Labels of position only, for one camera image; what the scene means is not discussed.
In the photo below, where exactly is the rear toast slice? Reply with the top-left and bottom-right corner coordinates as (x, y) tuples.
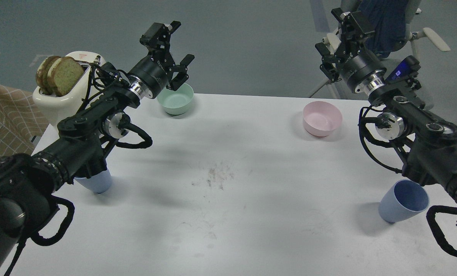
(35, 56), (61, 95)

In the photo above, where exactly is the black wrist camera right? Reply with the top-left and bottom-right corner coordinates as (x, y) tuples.
(384, 55), (422, 92)

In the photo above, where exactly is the cream white toaster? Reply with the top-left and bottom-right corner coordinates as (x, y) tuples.
(33, 51), (105, 128)

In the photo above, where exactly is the toast slice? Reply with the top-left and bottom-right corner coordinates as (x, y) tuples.
(35, 56), (61, 95)
(47, 56), (84, 97)

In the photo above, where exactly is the pink bowl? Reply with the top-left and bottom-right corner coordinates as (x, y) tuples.
(302, 101), (343, 137)

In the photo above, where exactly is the beige checkered cloth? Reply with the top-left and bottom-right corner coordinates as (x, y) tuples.
(0, 85), (49, 157)

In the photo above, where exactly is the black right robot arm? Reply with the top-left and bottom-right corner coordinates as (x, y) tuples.
(316, 8), (457, 258)

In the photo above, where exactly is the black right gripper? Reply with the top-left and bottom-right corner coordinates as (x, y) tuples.
(316, 8), (386, 95)

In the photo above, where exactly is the mint green bowl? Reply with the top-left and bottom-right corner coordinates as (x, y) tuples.
(156, 83), (194, 115)

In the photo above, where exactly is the front toast slice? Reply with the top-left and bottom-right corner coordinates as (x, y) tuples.
(47, 56), (84, 97)

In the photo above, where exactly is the grey office chair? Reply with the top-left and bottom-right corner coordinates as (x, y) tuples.
(307, 0), (451, 112)

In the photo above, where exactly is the light blue cup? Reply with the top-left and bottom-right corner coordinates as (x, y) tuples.
(378, 179), (430, 223)
(74, 170), (113, 194)

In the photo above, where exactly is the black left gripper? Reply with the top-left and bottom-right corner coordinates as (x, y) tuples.
(128, 21), (195, 99)

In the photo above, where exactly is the blue denim jacket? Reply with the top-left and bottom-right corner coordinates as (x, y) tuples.
(357, 0), (408, 59)

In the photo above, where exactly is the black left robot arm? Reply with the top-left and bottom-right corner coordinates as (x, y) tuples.
(0, 21), (194, 276)

